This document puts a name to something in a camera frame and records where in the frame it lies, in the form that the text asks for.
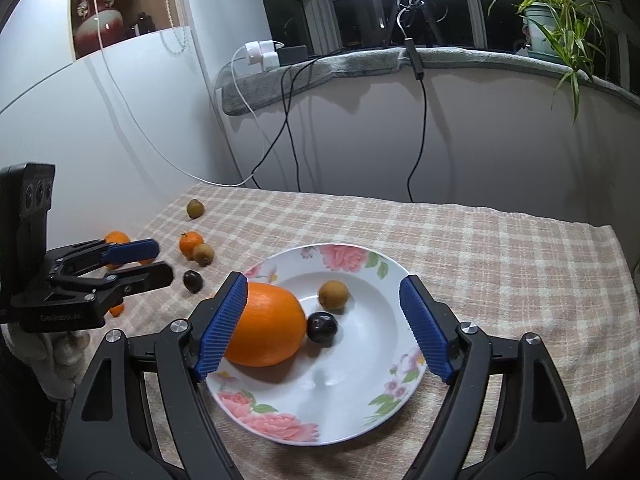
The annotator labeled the dark figurine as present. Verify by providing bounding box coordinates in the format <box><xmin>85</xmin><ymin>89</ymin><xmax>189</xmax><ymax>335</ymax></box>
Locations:
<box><xmin>132</xmin><ymin>11</ymin><xmax>156</xmax><ymax>37</ymax></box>

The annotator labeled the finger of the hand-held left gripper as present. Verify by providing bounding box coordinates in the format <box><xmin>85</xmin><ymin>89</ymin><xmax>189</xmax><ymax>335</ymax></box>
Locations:
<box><xmin>46</xmin><ymin>238</ymin><xmax>161</xmax><ymax>277</ymax></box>
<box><xmin>46</xmin><ymin>260</ymin><xmax>175</xmax><ymax>322</ymax></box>

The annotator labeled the mandarin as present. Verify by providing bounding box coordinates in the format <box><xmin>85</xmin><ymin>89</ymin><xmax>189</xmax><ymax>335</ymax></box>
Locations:
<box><xmin>102</xmin><ymin>231</ymin><xmax>156</xmax><ymax>267</ymax></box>
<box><xmin>179</xmin><ymin>231</ymin><xmax>205</xmax><ymax>260</ymax></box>

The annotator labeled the white charger cable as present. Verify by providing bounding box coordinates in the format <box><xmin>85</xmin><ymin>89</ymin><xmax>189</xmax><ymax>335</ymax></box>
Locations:
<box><xmin>215</xmin><ymin>45</ymin><xmax>273</xmax><ymax>186</ymax></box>

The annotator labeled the black power cable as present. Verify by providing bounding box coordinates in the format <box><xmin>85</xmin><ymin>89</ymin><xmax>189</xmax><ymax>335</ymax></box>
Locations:
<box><xmin>250</xmin><ymin>57</ymin><xmax>323</xmax><ymax>190</ymax></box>
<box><xmin>292</xmin><ymin>57</ymin><xmax>331</xmax><ymax>193</ymax></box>

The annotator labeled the beige checked tablecloth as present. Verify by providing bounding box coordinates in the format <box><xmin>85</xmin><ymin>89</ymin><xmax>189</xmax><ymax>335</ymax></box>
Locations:
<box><xmin>50</xmin><ymin>182</ymin><xmax>640</xmax><ymax>480</ymax></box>

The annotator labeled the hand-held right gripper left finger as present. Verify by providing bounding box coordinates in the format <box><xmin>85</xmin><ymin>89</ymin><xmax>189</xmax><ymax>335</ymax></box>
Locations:
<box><xmin>59</xmin><ymin>271</ymin><xmax>249</xmax><ymax>480</ymax></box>

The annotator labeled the black power adapter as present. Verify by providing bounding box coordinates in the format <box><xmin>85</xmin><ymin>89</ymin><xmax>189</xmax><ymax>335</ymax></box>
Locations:
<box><xmin>277</xmin><ymin>45</ymin><xmax>310</xmax><ymax>67</ymax></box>

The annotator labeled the white floral plate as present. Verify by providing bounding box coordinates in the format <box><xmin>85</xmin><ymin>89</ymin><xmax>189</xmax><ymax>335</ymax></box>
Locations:
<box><xmin>205</xmin><ymin>242</ymin><xmax>428</xmax><ymax>447</ymax></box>

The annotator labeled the person's left hand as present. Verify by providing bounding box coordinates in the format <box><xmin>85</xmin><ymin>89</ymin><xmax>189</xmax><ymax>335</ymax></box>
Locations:
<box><xmin>10</xmin><ymin>327</ymin><xmax>90</xmax><ymax>401</ymax></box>

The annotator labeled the potted spider plant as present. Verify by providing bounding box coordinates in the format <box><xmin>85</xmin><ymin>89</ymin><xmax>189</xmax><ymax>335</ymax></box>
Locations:
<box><xmin>475</xmin><ymin>0</ymin><xmax>613</xmax><ymax>123</ymax></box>

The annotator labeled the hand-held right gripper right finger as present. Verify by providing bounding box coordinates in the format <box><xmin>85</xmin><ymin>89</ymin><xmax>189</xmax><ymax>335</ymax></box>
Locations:
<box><xmin>398</xmin><ymin>274</ymin><xmax>588</xmax><ymax>480</ymax></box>

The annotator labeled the red and white vase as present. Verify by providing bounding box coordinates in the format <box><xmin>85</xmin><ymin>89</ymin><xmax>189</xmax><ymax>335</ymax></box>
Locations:
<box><xmin>74</xmin><ymin>0</ymin><xmax>125</xmax><ymax>58</ymax></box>

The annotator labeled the white hanging cable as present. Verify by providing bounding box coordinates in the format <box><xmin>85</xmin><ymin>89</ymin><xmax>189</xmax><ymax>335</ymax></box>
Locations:
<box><xmin>86</xmin><ymin>0</ymin><xmax>258</xmax><ymax>188</ymax></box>

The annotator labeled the black cable with inline box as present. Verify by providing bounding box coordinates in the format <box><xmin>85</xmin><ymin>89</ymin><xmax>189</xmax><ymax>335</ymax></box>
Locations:
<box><xmin>382</xmin><ymin>0</ymin><xmax>431</xmax><ymax>203</ymax></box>

